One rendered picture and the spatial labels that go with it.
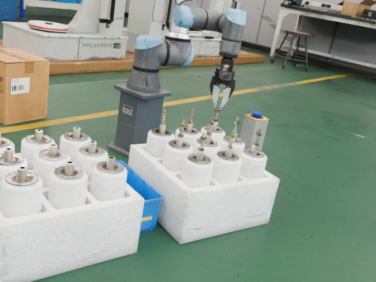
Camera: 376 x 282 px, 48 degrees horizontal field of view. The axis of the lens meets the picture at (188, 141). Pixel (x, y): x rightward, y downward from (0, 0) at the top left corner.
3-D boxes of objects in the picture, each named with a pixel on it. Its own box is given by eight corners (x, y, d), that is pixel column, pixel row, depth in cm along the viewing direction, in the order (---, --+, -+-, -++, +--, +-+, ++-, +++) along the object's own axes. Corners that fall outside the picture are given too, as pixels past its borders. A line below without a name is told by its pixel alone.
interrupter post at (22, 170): (15, 178, 102) (15, 166, 101) (25, 177, 104) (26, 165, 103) (18, 183, 101) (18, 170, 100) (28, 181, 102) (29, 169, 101)
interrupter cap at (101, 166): (91, 164, 117) (92, 162, 117) (116, 161, 122) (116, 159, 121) (103, 175, 112) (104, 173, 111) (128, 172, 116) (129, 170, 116)
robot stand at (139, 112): (106, 147, 195) (113, 84, 185) (135, 140, 210) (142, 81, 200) (135, 161, 185) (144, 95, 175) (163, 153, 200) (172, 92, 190)
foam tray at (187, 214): (124, 188, 161) (130, 144, 155) (206, 177, 183) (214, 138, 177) (179, 245, 131) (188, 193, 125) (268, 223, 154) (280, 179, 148)
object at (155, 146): (170, 177, 160) (178, 132, 154) (161, 186, 151) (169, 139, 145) (147, 170, 162) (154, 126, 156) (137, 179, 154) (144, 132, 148)
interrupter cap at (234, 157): (235, 153, 144) (235, 151, 144) (241, 162, 137) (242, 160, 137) (214, 151, 143) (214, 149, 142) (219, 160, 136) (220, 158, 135)
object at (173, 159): (177, 202, 142) (186, 153, 136) (152, 193, 146) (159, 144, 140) (189, 192, 151) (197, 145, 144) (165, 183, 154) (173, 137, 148)
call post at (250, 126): (229, 183, 180) (244, 114, 170) (241, 182, 184) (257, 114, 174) (239, 191, 175) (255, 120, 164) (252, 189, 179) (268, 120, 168)
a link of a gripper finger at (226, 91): (226, 107, 166) (230, 84, 163) (226, 111, 160) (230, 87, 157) (219, 106, 166) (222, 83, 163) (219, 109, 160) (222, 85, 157)
